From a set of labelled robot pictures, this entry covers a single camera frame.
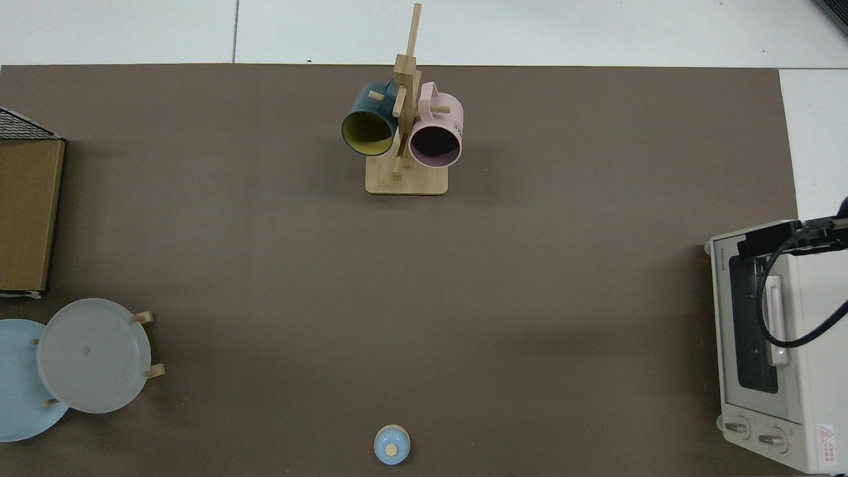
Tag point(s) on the pale toaster oven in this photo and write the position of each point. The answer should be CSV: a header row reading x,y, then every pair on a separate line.
x,y
808,397

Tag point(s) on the black device corner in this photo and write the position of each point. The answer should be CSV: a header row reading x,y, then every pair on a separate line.
x,y
836,12

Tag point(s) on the pink cup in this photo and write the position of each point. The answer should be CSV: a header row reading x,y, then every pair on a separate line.
x,y
440,112

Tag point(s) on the wooden cup stand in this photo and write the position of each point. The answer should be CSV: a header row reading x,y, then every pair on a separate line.
x,y
405,182

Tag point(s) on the brown table cloth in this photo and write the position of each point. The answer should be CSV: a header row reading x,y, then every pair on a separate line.
x,y
397,298

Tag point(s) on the teal cup with yellow inside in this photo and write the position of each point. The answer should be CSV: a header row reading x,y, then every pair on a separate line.
x,y
364,129

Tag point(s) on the small blue round thing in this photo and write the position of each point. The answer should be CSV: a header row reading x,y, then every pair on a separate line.
x,y
391,445

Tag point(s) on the wooden plate rack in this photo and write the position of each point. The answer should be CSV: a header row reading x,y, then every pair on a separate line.
x,y
142,317

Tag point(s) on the grey plate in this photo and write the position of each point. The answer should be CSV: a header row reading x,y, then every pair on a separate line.
x,y
93,358

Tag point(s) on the light blue plate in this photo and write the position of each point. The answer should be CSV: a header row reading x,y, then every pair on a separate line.
x,y
20,384

